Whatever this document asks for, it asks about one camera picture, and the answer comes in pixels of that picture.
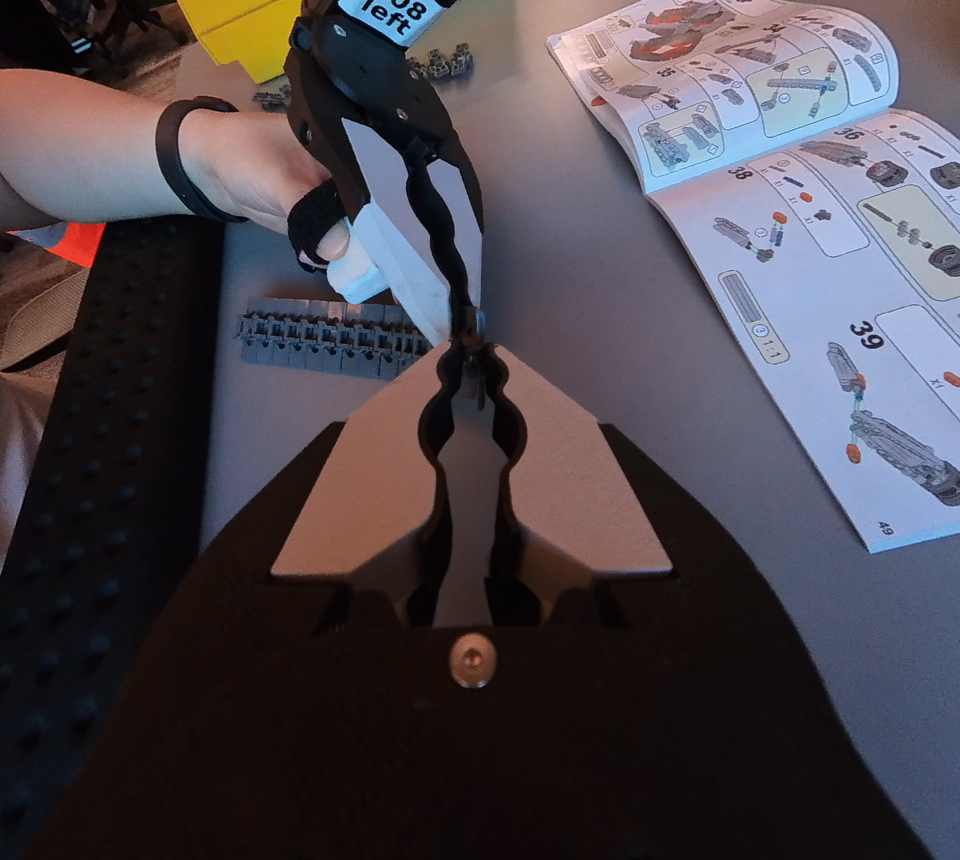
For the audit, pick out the person's left forearm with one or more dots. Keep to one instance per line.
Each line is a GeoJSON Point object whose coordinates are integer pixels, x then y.
{"type": "Point", "coordinates": [90, 148]}

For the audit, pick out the black wrist band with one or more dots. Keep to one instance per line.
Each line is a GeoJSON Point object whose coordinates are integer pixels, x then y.
{"type": "Point", "coordinates": [169, 155]}

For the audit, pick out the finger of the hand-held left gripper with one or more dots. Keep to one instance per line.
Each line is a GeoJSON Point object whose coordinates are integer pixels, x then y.
{"type": "Point", "coordinates": [386, 200]}
{"type": "Point", "coordinates": [461, 208]}

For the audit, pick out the white instruction booklet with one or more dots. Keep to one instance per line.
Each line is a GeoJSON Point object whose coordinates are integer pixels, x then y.
{"type": "Point", "coordinates": [787, 238]}

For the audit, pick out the orange plastic object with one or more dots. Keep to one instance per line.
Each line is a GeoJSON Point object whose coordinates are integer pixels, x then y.
{"type": "Point", "coordinates": [75, 242]}

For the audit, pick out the black office chair base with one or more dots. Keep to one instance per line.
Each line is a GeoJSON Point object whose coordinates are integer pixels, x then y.
{"type": "Point", "coordinates": [112, 13]}

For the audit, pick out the black perforated chair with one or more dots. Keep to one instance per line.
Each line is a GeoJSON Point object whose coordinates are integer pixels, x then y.
{"type": "Point", "coordinates": [112, 425]}

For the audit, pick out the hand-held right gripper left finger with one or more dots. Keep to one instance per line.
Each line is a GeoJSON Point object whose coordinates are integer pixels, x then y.
{"type": "Point", "coordinates": [360, 500]}

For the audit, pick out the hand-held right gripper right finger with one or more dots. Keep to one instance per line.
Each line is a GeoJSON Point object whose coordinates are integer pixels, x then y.
{"type": "Point", "coordinates": [585, 500]}

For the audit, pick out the scattered loose track links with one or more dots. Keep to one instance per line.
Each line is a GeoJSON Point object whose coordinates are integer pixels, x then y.
{"type": "Point", "coordinates": [442, 62]}

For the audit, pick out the grey desk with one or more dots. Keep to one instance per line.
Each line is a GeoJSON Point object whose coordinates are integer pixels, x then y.
{"type": "Point", "coordinates": [600, 238]}

